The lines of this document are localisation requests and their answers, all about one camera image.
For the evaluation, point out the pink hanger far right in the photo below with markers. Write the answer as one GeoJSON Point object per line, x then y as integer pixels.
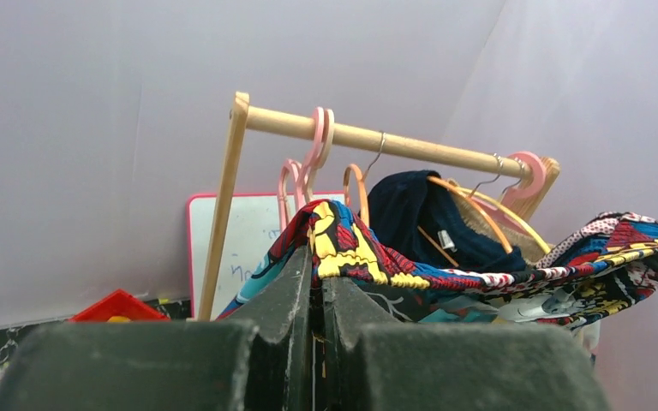
{"type": "Point", "coordinates": [519, 201]}

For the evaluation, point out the red plastic bin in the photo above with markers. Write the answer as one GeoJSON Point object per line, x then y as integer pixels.
{"type": "Point", "coordinates": [119, 306]}

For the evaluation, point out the yellow hanger with beige shorts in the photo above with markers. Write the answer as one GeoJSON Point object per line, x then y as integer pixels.
{"type": "Point", "coordinates": [510, 215]}

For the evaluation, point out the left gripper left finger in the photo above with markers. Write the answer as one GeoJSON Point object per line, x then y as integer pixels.
{"type": "Point", "coordinates": [259, 358]}

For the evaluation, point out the wooden clothes rack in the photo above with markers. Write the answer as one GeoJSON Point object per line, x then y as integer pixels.
{"type": "Point", "coordinates": [244, 117]}

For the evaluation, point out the orange hanger with navy shorts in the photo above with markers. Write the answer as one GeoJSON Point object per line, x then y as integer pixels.
{"type": "Point", "coordinates": [471, 210]}

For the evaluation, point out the orange wooden hanger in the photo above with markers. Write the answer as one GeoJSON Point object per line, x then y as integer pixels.
{"type": "Point", "coordinates": [353, 172]}

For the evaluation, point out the pink plastic hanger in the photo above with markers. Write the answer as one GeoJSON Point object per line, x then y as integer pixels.
{"type": "Point", "coordinates": [292, 168]}

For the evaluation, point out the pink framed whiteboard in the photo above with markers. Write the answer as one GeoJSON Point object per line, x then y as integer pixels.
{"type": "Point", "coordinates": [252, 228]}

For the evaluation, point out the navy blue shorts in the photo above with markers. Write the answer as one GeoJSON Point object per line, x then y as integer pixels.
{"type": "Point", "coordinates": [421, 220]}

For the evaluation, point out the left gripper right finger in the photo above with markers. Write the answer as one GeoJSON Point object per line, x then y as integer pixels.
{"type": "Point", "coordinates": [375, 362]}

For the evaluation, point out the beige plastic hanger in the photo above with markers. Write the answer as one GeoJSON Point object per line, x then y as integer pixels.
{"type": "Point", "coordinates": [324, 130]}

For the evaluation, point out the comic print shorts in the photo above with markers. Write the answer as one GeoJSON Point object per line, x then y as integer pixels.
{"type": "Point", "coordinates": [598, 271]}

